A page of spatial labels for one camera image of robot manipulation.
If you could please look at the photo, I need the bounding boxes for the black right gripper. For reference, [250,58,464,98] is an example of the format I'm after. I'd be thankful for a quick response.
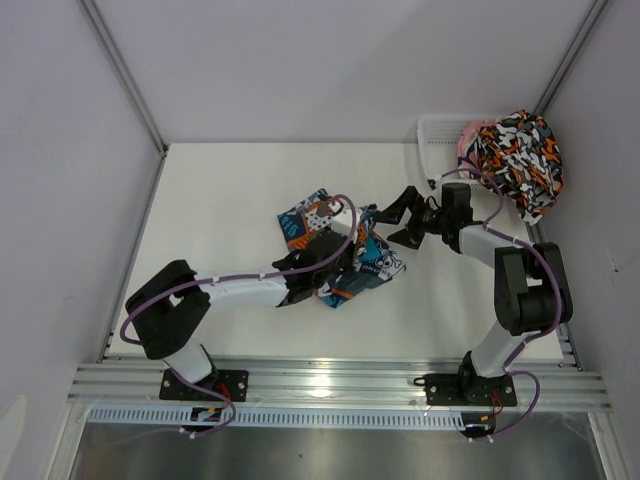
[372,186,449,250]

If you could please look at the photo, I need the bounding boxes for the colourful patterned shorts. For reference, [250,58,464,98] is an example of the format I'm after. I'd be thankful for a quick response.
[277,189,406,309]

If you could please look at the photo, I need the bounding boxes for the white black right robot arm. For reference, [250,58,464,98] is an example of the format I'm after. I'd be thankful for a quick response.
[377,182,573,406]

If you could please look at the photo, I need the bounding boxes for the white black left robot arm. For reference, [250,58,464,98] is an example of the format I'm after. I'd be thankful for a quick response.
[121,229,355,400]

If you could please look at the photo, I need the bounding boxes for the orange camouflage shorts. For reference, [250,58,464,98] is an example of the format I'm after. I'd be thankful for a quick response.
[475,110,565,225]

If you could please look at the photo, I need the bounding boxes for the white plastic basket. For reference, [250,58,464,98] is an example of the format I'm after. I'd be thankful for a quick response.
[416,114,481,191]

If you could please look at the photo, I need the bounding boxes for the pink cloth in basket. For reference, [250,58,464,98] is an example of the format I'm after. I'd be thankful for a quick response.
[457,120,492,180]

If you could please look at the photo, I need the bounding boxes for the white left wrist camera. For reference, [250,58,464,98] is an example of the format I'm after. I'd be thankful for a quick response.
[328,198,354,236]

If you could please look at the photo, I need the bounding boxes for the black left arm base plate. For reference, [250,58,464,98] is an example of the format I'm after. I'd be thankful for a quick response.
[159,369,249,403]

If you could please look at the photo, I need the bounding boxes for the aluminium mounting rail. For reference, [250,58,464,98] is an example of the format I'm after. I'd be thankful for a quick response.
[67,356,612,413]

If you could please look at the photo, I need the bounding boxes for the white slotted cable duct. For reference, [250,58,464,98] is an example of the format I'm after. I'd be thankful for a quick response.
[87,405,464,431]

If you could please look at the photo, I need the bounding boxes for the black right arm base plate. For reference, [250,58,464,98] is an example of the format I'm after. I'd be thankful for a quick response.
[414,373,517,407]

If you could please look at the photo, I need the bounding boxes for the right aluminium frame post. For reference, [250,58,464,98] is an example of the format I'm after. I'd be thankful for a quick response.
[534,0,613,116]

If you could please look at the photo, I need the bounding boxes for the aluminium frame post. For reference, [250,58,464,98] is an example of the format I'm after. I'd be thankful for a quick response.
[534,0,613,116]
[77,0,168,154]

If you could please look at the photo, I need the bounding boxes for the left aluminium frame post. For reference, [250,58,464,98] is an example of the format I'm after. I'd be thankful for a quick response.
[77,0,168,154]

